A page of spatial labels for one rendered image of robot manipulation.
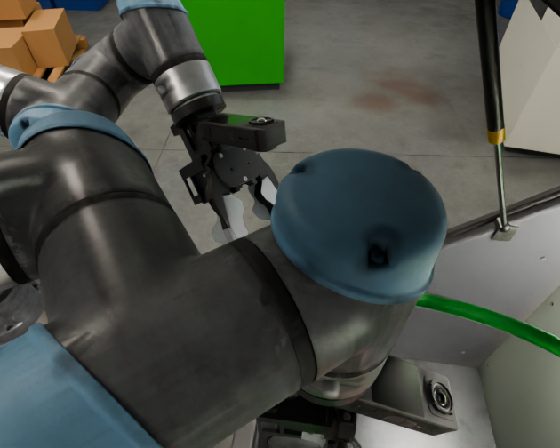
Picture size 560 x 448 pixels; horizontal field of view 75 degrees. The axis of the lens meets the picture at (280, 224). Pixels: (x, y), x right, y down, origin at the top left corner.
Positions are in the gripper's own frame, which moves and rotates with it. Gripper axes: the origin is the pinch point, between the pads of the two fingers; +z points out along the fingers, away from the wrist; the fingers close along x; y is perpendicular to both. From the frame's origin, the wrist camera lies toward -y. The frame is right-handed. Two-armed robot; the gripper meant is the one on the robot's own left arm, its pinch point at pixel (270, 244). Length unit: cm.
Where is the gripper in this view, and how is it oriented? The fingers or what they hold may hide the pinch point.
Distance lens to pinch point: 48.2
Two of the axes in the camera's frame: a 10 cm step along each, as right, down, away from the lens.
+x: -6.5, 3.8, -6.6
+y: -6.4, 1.9, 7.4
